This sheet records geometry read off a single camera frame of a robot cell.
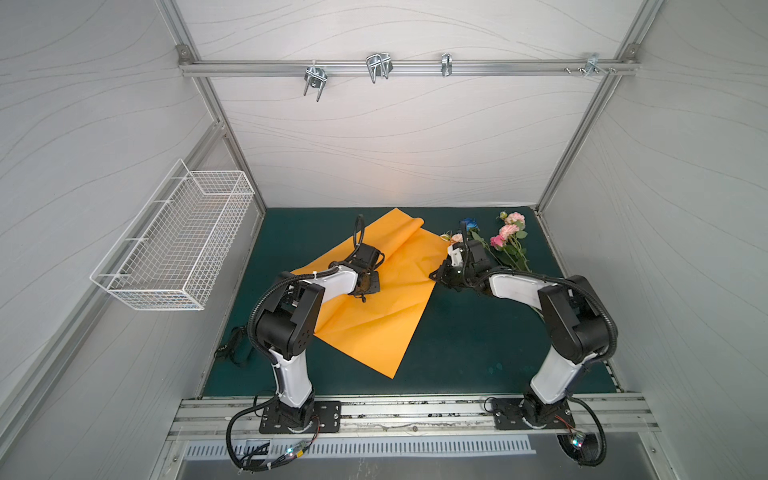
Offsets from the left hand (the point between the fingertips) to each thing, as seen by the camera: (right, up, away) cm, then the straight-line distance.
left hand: (373, 280), depth 99 cm
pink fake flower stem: (+49, +14, +9) cm, 52 cm away
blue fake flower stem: (+37, +17, +12) cm, 43 cm away
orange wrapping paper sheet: (+2, -13, -11) cm, 17 cm away
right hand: (+20, +5, -4) cm, 21 cm away
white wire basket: (-45, +11, -30) cm, 55 cm away
